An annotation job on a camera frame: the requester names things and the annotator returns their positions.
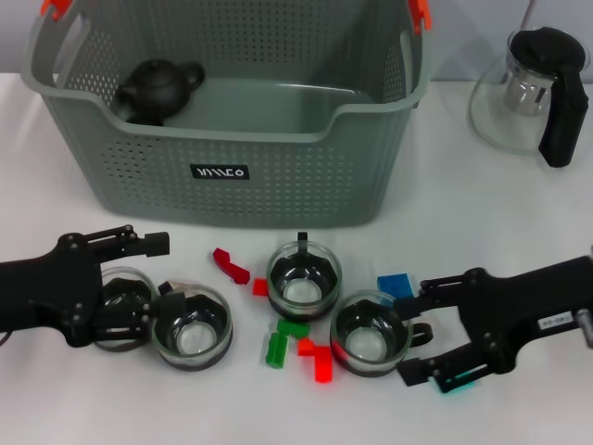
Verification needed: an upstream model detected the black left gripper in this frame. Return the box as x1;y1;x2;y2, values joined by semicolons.
0;224;186;349

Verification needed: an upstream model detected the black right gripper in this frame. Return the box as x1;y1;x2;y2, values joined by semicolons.
393;252;593;388

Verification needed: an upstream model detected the glass teacup black base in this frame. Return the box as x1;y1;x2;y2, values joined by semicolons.
150;281;233;372
90;266;158;353
265;230;343;324
329;289;435;379

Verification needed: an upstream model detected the grey perforated storage basket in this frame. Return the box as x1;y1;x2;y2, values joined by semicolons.
20;0;433;231

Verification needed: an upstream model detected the blue square toy plate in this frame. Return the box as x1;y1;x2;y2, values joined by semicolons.
377;273;415;300

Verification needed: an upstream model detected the teal square toy plate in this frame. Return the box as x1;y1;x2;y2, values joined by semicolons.
430;370;476;394

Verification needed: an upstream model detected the dark red bent brick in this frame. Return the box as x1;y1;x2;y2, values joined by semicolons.
211;248;251;285

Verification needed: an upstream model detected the long red toy brick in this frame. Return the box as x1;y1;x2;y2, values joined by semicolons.
312;345;334;384

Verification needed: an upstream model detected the green toy brick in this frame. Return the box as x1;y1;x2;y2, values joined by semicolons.
265;331;289;370
276;318;310;338

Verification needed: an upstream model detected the black clay teapot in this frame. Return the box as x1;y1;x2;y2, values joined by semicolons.
114;58;206;127

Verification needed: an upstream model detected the orange basket latch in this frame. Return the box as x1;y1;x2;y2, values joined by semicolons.
40;0;73;22
410;0;433;36

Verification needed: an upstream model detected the glass pitcher black handle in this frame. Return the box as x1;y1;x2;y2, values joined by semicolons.
468;26;588;169

